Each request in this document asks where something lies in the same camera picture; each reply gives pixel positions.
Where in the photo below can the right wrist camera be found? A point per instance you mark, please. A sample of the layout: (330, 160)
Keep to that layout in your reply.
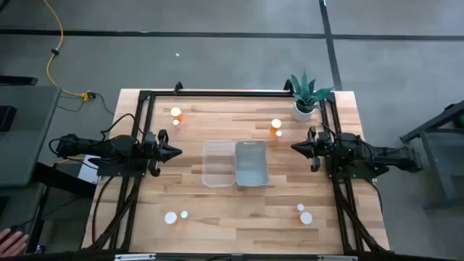
(325, 139)

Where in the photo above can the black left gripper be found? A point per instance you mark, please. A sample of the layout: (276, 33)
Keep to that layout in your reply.
(164, 137)

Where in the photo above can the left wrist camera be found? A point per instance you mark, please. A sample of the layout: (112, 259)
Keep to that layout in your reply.
(151, 140)

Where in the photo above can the small white-capped pill bottle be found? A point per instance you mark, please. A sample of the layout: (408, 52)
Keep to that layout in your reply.
(300, 207)
(175, 122)
(278, 133)
(184, 214)

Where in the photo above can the clear plastic bin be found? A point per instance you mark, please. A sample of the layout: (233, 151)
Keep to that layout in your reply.
(217, 163)

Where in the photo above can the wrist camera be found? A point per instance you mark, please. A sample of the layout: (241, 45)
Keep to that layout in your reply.
(325, 139)
(151, 140)

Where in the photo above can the white plant pot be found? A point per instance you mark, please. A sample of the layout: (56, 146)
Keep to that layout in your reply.
(301, 115)

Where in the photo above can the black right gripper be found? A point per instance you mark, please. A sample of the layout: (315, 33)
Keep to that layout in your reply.
(316, 163)

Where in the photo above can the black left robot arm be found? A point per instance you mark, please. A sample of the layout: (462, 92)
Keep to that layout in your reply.
(108, 146)

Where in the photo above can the large white-capped pill bottle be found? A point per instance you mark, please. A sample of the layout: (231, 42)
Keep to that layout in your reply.
(175, 111)
(306, 218)
(276, 123)
(170, 217)

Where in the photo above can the white plastic bin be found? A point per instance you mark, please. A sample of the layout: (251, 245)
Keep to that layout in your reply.
(252, 163)

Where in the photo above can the green potted plant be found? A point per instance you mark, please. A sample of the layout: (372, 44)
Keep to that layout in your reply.
(307, 95)

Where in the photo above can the white box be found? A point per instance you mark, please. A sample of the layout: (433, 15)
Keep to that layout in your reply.
(88, 174)

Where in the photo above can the person's hand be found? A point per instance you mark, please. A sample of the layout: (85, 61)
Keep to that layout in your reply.
(11, 244)

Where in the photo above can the black aluminium frame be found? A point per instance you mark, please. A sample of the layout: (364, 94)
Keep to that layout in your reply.
(217, 93)

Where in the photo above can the dark grey metal cart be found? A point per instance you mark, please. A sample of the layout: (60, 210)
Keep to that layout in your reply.
(439, 163)

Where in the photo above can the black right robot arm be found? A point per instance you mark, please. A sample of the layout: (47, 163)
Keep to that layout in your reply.
(380, 156)

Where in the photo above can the silver metal bracket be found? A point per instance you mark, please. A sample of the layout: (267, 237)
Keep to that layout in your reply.
(337, 258)
(134, 257)

